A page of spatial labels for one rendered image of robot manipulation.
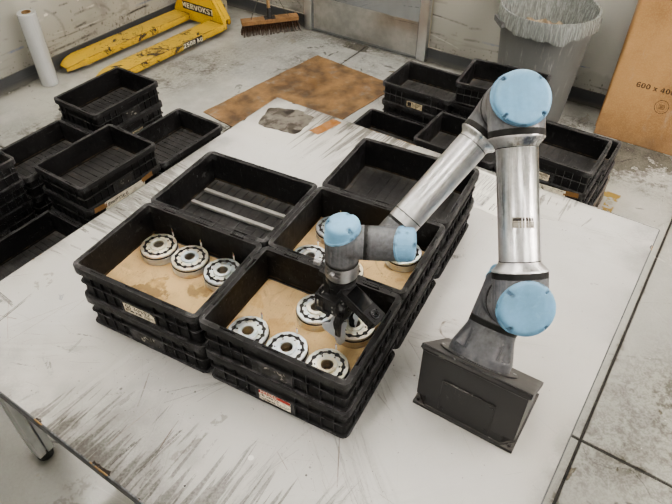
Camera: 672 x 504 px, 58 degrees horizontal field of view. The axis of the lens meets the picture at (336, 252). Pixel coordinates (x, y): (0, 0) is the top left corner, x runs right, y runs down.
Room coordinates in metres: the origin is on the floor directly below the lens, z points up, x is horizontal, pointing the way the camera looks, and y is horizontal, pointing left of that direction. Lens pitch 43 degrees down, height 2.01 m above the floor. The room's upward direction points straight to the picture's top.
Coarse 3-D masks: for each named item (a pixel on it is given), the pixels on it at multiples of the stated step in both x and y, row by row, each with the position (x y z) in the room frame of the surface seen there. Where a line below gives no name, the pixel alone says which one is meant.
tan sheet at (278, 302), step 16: (272, 288) 1.14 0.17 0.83; (288, 288) 1.14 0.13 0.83; (256, 304) 1.08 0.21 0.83; (272, 304) 1.08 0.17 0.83; (288, 304) 1.08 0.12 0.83; (272, 320) 1.03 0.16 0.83; (288, 320) 1.03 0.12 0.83; (272, 336) 0.97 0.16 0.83; (304, 336) 0.97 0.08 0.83; (320, 336) 0.97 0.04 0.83; (352, 352) 0.93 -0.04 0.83
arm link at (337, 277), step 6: (330, 270) 0.94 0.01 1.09; (354, 270) 0.95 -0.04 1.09; (330, 276) 0.94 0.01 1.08; (336, 276) 0.94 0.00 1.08; (342, 276) 0.93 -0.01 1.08; (348, 276) 0.94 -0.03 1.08; (354, 276) 0.95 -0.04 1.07; (336, 282) 0.94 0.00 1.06; (342, 282) 0.93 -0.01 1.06; (348, 282) 0.94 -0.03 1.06
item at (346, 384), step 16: (256, 256) 1.16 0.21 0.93; (288, 256) 1.16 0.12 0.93; (240, 272) 1.10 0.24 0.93; (368, 288) 1.05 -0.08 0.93; (400, 304) 1.00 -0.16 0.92; (208, 320) 0.94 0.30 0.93; (384, 320) 0.95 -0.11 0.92; (224, 336) 0.90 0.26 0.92; (240, 336) 0.89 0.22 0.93; (256, 352) 0.86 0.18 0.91; (272, 352) 0.85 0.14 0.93; (368, 352) 0.85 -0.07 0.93; (304, 368) 0.80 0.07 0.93; (352, 368) 0.80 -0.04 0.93; (336, 384) 0.77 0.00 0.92; (352, 384) 0.77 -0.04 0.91
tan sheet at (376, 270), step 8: (312, 232) 1.37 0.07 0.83; (304, 240) 1.33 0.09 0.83; (312, 240) 1.33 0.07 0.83; (296, 248) 1.30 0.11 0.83; (368, 264) 1.23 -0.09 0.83; (376, 264) 1.23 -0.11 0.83; (384, 264) 1.23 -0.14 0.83; (368, 272) 1.20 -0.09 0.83; (376, 272) 1.20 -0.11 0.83; (384, 272) 1.20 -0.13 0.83; (392, 272) 1.20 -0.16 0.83; (400, 272) 1.20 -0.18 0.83; (408, 272) 1.20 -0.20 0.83; (376, 280) 1.17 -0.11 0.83; (384, 280) 1.17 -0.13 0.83; (392, 280) 1.17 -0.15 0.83; (400, 280) 1.17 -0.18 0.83; (400, 288) 1.14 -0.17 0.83
